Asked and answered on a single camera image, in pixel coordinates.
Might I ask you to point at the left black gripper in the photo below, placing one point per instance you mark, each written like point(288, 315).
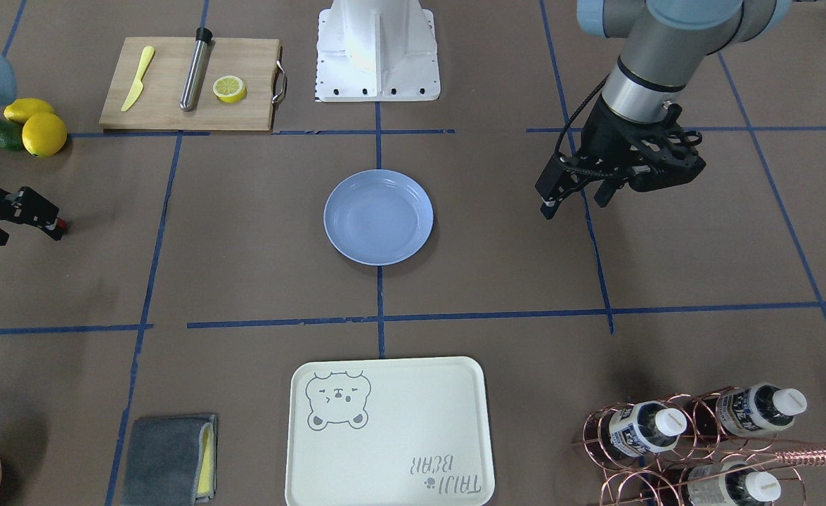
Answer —
point(604, 135)

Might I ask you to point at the blue plate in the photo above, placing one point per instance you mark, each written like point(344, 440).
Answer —
point(378, 217)

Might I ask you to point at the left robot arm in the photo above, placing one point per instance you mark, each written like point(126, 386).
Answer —
point(664, 44)

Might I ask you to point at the green avocado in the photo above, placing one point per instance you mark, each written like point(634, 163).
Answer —
point(11, 136)

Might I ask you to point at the yellow lemon large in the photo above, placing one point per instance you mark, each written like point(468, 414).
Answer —
point(44, 134)

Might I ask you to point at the yellow lemon small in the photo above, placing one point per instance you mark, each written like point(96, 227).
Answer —
point(24, 108)

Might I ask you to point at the yellow plastic knife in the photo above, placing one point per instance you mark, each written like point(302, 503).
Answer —
point(137, 85)

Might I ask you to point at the half lemon slice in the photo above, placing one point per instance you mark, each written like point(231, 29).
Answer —
point(229, 89)

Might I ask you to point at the bottle white cap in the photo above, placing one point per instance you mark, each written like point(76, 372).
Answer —
point(730, 483)
point(648, 427)
point(763, 409)

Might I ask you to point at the steel muddler black cap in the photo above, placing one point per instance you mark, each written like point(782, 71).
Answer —
point(197, 70)

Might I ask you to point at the grey yellow folded cloth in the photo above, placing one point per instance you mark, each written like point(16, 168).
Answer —
point(172, 460)

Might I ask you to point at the cream bear tray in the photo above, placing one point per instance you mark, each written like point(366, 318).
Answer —
point(405, 431)

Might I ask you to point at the bottle white cap lower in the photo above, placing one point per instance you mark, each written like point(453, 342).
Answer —
point(730, 483)

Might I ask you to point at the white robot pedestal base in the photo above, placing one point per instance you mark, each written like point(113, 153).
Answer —
point(376, 51)

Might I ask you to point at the copper wire bottle rack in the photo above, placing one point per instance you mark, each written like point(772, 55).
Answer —
point(658, 479)

